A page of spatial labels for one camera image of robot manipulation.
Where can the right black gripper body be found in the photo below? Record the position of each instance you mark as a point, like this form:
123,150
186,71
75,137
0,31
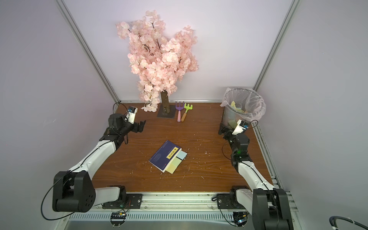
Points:
227,132

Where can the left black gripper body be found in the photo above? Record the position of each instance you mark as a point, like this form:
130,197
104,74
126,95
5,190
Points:
128,128

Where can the dark blue book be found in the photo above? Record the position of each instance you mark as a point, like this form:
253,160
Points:
165,155

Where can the light blue sticky note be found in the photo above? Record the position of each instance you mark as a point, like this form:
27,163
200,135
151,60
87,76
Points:
181,155

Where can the yellow sticky note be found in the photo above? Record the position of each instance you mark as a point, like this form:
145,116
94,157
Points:
173,165

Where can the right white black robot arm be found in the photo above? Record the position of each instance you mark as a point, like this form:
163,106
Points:
268,205

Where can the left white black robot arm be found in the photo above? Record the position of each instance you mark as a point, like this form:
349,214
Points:
73,190

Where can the discarded sticky notes pile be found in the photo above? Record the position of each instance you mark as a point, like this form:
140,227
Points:
234,113

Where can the black mesh waste bin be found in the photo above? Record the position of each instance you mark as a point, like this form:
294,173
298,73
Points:
234,115

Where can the clear plastic bin liner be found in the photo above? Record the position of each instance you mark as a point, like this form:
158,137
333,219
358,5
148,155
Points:
244,102

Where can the purple toy garden rake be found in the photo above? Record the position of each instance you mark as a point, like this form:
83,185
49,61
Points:
179,107

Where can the green toy garden rake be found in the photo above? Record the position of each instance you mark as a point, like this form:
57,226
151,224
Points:
187,107

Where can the pink artificial blossom tree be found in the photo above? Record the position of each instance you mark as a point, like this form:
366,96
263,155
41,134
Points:
158,61

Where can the right small circuit board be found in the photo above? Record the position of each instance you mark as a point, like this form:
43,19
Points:
240,218

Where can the small circuit board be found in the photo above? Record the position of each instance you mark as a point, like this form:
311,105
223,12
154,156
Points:
118,218
240,218

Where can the left small circuit board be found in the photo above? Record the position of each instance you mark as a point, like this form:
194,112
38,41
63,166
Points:
118,218

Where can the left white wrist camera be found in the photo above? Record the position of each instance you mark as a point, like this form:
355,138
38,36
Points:
131,113

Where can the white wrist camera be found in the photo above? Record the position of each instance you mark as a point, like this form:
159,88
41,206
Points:
131,113
241,127

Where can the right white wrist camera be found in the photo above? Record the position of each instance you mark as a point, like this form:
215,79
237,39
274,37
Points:
241,127

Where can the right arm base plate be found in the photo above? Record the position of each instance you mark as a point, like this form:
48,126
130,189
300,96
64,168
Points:
224,201

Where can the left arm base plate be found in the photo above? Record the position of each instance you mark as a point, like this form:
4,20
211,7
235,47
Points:
128,201

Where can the aluminium mounting rail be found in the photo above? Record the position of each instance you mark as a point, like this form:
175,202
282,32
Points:
171,206

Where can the left aluminium corner post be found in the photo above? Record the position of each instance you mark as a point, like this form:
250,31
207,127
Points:
62,7

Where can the aluminium corner post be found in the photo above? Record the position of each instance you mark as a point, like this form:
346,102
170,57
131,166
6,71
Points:
62,7
282,31

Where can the right aluminium corner post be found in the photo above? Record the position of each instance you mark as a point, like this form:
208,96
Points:
282,31

